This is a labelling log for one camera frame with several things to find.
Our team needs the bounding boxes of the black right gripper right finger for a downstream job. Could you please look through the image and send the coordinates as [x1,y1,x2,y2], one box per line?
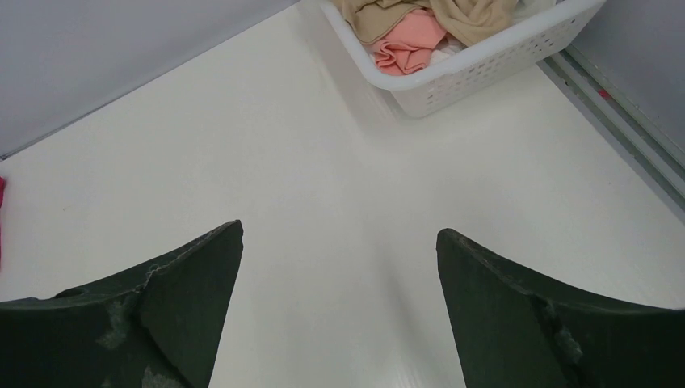
[436,229,684,387]

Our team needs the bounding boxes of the pink t shirt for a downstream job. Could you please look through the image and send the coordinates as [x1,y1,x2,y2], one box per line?
[372,9,447,76]

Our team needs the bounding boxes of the aluminium frame rail right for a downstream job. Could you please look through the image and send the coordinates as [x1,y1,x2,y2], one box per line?
[539,52,684,222]

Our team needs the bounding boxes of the beige t shirt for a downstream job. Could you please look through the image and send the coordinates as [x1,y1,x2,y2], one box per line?
[333,0,518,46]

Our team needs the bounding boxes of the white plastic laundry basket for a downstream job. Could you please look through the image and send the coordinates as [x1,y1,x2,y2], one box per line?
[320,0,604,118]

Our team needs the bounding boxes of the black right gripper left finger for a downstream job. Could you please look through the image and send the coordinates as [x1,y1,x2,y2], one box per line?
[1,221,243,387]

